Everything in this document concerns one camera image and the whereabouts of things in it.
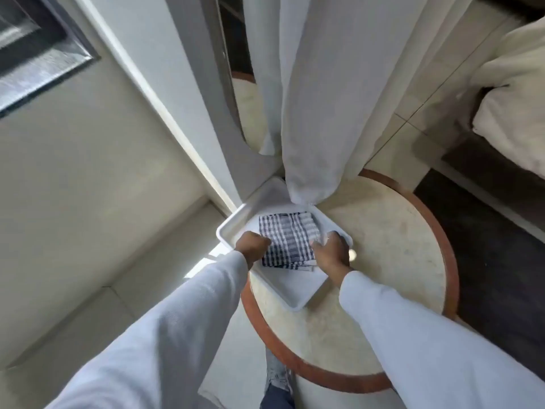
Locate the person's left hand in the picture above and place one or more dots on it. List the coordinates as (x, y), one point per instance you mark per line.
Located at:
(251, 249)

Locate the person's right hand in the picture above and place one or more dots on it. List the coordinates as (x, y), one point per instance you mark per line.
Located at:
(334, 257)

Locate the person's left fingers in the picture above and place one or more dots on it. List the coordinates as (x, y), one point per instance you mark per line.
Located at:
(262, 244)

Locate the person's right fingers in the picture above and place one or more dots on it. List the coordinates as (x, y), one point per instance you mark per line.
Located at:
(325, 241)

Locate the blue white checked cloth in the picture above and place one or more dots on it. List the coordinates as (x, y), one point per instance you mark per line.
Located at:
(289, 240)

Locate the person's right forearm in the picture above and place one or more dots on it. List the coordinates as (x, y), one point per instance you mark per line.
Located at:
(425, 345)

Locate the person's left forearm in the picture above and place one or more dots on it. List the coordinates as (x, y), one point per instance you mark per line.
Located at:
(170, 336)

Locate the white rectangular tray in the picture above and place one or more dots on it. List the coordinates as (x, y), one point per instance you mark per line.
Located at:
(293, 289)

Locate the round table with wooden rim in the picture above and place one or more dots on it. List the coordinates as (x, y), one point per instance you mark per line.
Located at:
(391, 251)

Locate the person's grey shoe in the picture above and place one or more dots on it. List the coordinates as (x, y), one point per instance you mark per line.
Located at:
(276, 370)

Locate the white curtain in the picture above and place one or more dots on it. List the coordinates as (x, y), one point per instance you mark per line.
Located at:
(340, 89)

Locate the person's blue trouser leg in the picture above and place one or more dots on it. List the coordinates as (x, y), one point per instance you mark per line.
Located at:
(276, 400)

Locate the cream bed duvet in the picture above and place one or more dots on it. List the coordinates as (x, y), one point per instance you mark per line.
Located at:
(511, 102)

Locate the dark framed window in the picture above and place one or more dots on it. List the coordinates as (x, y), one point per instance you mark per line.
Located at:
(38, 46)

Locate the dark wooden bed frame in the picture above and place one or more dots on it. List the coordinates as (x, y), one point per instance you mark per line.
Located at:
(494, 178)

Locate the wall mirror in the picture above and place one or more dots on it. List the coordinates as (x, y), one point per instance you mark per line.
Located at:
(245, 59)

